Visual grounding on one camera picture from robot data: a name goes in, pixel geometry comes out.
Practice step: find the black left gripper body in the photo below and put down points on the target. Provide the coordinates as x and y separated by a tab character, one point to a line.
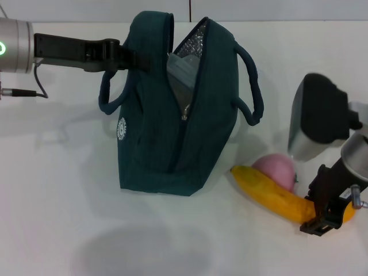
63	50

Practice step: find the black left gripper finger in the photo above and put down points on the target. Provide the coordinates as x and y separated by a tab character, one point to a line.
132	60

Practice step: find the clear food container blue seal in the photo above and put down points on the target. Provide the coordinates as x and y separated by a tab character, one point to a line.
184	70

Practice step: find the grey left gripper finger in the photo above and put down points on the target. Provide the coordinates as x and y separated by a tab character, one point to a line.
96	67

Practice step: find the pink toy peach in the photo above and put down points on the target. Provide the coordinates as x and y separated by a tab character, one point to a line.
279	169

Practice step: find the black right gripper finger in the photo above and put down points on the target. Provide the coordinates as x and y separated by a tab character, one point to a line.
337	214
314	227

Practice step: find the dark teal insulated lunch bag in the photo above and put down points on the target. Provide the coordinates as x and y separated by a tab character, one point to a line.
149	129

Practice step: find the yellow toy banana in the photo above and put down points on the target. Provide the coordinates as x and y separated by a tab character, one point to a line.
267	189

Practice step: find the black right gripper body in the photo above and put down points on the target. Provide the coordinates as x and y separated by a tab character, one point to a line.
333	184

